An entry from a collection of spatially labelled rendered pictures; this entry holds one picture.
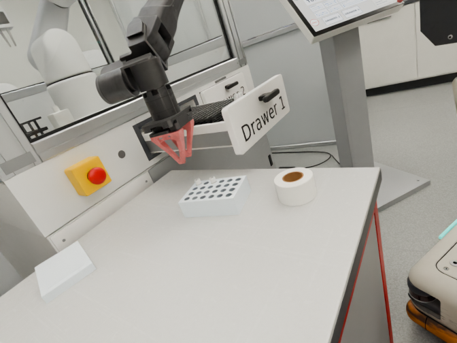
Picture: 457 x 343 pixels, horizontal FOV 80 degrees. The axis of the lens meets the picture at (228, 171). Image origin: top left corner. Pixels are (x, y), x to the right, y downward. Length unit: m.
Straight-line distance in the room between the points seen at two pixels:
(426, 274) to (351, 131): 0.94
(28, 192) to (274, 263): 0.53
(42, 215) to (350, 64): 1.50
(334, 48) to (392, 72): 2.13
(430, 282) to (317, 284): 0.69
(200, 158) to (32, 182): 0.52
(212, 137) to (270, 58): 1.93
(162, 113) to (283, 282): 0.35
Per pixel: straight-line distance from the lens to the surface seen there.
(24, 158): 0.71
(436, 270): 1.05
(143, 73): 0.53
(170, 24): 0.62
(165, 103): 0.53
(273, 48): 2.52
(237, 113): 0.61
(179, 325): 0.39
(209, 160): 1.03
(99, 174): 0.69
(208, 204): 0.53
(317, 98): 2.50
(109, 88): 0.57
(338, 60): 1.63
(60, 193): 0.73
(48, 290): 0.59
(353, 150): 1.79
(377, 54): 3.67
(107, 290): 0.51
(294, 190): 0.48
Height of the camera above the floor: 1.04
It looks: 23 degrees down
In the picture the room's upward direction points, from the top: 20 degrees counter-clockwise
